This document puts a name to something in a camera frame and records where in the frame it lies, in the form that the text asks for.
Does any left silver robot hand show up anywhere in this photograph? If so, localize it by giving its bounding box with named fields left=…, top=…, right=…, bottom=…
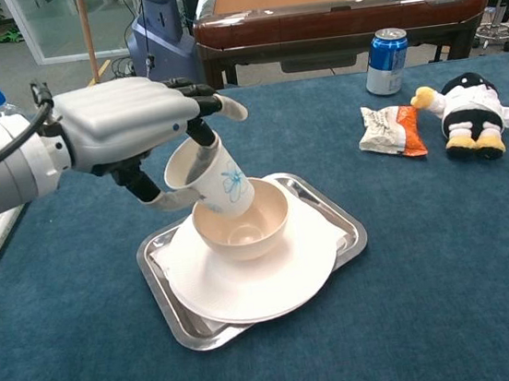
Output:
left=30, top=64, right=260, bottom=227

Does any white paper cup blue flower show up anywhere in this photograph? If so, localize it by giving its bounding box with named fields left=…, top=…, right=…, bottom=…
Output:
left=159, top=130, right=258, bottom=226

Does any blue machine base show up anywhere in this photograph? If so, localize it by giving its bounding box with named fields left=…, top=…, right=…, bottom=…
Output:
left=121, top=0, right=203, bottom=102

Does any wooden pole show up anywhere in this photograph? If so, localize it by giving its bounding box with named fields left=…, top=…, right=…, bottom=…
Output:
left=75, top=0, right=102, bottom=88

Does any white framed glass partition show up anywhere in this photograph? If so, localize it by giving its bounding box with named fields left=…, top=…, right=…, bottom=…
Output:
left=3, top=0, right=136, bottom=71

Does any beige bowl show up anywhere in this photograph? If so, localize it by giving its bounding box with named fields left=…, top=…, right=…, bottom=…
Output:
left=187, top=172, right=297, bottom=268

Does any white round plate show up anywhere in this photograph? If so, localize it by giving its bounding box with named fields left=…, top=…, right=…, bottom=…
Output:
left=160, top=194, right=347, bottom=333

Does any steel rectangular tray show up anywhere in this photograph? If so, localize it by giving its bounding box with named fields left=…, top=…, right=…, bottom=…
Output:
left=127, top=162, right=380, bottom=359

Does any brown mahjong table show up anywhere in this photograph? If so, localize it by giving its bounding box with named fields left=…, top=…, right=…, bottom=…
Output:
left=188, top=0, right=500, bottom=93

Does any white orange snack packet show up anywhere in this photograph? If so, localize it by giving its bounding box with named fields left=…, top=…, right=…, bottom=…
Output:
left=354, top=99, right=430, bottom=164

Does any blue white soda can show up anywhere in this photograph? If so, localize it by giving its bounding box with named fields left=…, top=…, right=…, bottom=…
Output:
left=359, top=25, right=415, bottom=99

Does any blue table cloth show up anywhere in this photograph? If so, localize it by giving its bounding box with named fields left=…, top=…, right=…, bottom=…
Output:
left=0, top=52, right=509, bottom=381

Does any black white penguin plush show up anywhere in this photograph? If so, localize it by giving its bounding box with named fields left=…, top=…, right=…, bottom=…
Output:
left=408, top=67, right=509, bottom=169

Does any tangle of floor cables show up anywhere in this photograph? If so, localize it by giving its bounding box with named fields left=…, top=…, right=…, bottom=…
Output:
left=98, top=54, right=143, bottom=88

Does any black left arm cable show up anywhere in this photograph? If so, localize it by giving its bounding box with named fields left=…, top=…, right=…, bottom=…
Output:
left=0, top=78, right=64, bottom=190

